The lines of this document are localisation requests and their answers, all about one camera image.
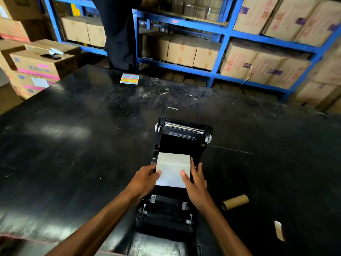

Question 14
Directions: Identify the person's left hand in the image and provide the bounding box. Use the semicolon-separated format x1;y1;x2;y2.
125;164;162;203

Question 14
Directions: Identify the person's right hand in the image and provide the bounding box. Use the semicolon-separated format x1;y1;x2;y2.
180;157;214;211

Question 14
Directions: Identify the white label paper roll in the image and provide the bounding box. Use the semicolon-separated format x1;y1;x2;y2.
155;152;191;189

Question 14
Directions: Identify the person's right forearm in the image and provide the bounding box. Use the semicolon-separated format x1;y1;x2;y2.
199;202;253;256

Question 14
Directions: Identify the person's left forearm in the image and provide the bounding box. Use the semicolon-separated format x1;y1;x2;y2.
45;190;139;256

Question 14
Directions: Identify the black label printer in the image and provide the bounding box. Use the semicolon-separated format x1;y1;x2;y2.
135;116;213;241

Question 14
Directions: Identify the brown cardboard tube core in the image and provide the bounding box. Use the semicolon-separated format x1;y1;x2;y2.
221;194;250;211

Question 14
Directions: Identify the white paper scrap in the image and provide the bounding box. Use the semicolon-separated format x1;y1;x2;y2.
274;220;285;242

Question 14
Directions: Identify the colourful striped sticker sheet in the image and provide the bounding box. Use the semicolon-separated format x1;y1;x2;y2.
120;73;140;85

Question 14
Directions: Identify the plain brown cardboard box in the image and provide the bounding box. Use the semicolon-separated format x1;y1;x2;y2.
167;34;199;68
141;33;171;62
85;22;107;48
193;41;222;71
60;16;90;45

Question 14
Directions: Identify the blue metal shelf rack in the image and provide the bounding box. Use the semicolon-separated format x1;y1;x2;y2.
43;0;341;103

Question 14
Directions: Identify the cardboard box with white label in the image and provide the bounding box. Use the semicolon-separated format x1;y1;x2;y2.
6;70;59;100

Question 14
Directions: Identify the stack of red-printed cardboard boxes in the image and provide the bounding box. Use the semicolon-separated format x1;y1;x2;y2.
220;0;341;115

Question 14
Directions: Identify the cardboard box with pink label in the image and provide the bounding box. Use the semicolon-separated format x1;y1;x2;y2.
10;49;79;81

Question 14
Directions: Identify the clear plastic-wrapped bundle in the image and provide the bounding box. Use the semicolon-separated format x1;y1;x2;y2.
141;0;230;23

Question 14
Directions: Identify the open brown cardboard box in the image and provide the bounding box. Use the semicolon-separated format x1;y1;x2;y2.
0;39;82;71

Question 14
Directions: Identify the cardboard box with pink stripe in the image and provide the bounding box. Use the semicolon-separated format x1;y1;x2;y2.
0;18;49;43

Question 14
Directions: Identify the large brown cardboard box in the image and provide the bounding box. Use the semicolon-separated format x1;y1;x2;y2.
0;0;44;21

